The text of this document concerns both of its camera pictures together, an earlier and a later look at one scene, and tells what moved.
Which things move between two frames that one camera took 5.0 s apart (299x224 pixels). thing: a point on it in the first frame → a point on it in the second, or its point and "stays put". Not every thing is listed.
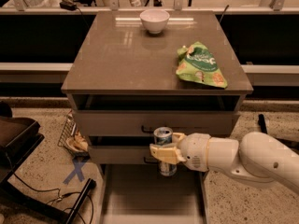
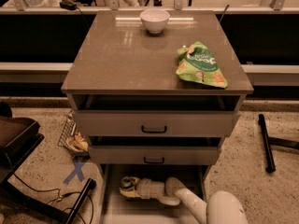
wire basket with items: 72,140 stays put
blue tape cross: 78,164 stays put
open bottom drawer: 138,194 stays put
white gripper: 194,150 → 143,189
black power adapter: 68,6 stays put
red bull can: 163,135 → 128,183
